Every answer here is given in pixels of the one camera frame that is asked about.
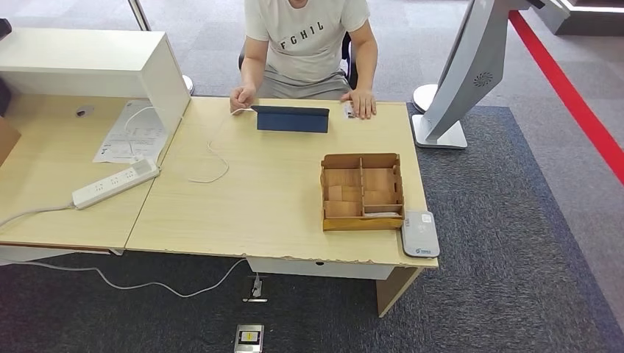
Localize person's right hand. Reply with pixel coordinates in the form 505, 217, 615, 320
229, 85, 258, 113

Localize person's left hand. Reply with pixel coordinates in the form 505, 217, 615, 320
340, 88, 378, 121

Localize wooden compartment box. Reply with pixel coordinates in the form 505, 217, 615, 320
320, 152, 406, 232

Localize person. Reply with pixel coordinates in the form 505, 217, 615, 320
229, 0, 379, 121

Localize grey card reader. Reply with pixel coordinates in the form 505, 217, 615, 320
400, 210, 442, 259

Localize black office chair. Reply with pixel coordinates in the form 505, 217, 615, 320
238, 31, 360, 92

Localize tablet in blue case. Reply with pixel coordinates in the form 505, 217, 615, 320
251, 104, 331, 135

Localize large white round base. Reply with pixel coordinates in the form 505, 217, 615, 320
412, 83, 440, 115

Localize printed paper sheet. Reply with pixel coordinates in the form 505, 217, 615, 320
92, 100, 170, 165

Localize grey white kiosk stand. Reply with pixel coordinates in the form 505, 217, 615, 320
411, 0, 548, 151

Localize metal pole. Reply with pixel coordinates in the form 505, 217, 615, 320
127, 0, 152, 32

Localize white power strip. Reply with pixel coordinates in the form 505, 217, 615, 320
71, 158, 161, 211

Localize white desk shelf unit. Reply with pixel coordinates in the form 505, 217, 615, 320
0, 27, 192, 138

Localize white desk apron panel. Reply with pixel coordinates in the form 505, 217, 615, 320
246, 257, 397, 282

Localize wooden desk leg panel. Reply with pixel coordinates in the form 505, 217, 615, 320
375, 266, 424, 319

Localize floor outlet with plug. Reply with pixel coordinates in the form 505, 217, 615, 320
242, 274, 269, 304

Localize dark grey floor rug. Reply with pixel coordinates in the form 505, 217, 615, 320
0, 104, 624, 353

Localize white display platform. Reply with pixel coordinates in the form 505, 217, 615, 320
531, 0, 624, 36

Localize brown cardboard box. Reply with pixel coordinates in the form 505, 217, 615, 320
0, 115, 23, 170

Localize silver floor socket box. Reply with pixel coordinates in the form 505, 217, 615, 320
233, 324, 266, 353

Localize white side desk panel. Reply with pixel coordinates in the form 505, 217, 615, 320
0, 244, 125, 268

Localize thin white charging cable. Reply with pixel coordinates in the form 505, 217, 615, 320
124, 106, 256, 185

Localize white cable on floor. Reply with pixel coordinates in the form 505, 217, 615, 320
14, 258, 249, 299

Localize white power strip cord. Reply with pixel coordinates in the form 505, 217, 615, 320
0, 204, 77, 231

